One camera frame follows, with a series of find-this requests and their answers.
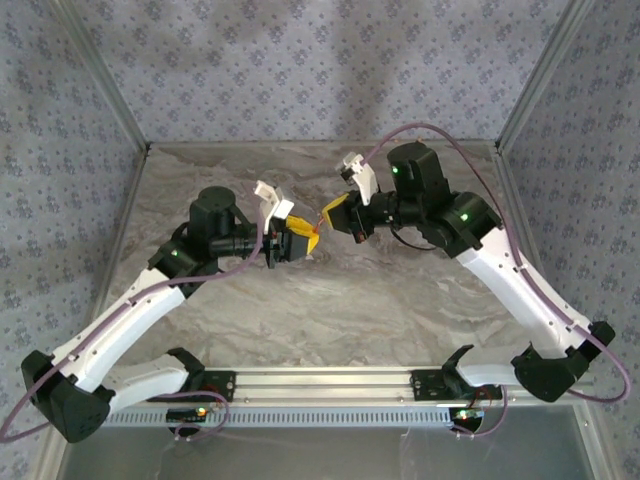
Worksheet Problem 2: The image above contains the grey metal sheet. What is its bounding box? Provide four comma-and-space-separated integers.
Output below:
54, 427, 601, 480

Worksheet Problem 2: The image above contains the thin aluminium edge rail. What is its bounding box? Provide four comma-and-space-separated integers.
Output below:
149, 141, 501, 150

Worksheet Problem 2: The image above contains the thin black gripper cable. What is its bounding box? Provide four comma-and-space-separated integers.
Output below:
389, 224, 440, 251

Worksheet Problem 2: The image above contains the aluminium table edge rail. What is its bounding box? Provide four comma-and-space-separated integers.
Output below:
492, 142, 614, 480
39, 144, 154, 480

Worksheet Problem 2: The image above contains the aluminium mounting rail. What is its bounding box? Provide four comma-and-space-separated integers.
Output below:
219, 367, 441, 404

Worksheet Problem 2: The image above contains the black mount plate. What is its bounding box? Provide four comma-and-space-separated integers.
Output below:
197, 370, 237, 402
410, 369, 451, 401

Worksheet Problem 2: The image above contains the aluminium frame post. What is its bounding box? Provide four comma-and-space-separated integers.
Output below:
49, 0, 153, 154
494, 0, 597, 151

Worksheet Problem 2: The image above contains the grey slotted cable duct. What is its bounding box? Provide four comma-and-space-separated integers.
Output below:
102, 403, 456, 429

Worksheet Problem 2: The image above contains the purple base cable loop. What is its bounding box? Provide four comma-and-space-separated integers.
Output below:
172, 391, 231, 444
452, 387, 510, 440

